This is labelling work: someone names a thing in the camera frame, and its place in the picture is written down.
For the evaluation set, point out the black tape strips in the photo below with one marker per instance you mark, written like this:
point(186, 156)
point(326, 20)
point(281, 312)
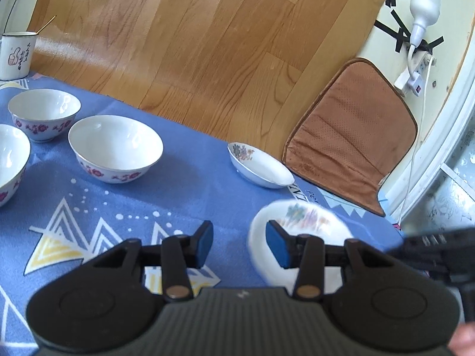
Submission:
point(436, 42)

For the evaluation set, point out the white floral plate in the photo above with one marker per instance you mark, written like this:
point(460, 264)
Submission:
point(319, 230)
point(259, 170)

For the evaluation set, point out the white light bulb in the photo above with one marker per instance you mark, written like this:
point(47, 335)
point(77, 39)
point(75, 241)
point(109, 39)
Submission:
point(423, 7)

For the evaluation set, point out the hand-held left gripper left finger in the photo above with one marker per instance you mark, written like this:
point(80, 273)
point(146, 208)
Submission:
point(204, 245)

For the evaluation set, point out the blue printed tablecloth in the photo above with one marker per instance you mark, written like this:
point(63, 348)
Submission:
point(148, 200)

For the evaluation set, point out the white bowl with floral rim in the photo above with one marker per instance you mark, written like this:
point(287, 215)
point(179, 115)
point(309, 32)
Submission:
point(115, 144)
point(11, 155)
point(44, 109)

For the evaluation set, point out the white framed patterned glass door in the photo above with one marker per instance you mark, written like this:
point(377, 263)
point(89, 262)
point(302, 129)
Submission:
point(434, 155)

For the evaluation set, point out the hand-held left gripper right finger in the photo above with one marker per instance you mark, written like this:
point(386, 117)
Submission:
point(276, 245)

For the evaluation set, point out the brown seat cushion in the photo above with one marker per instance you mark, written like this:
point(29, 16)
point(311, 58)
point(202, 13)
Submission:
point(345, 137)

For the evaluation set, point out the white enamel mug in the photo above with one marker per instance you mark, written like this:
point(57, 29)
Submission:
point(18, 55)

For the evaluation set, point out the white power strip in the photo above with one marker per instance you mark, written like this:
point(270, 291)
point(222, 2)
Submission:
point(423, 63)
point(408, 83)

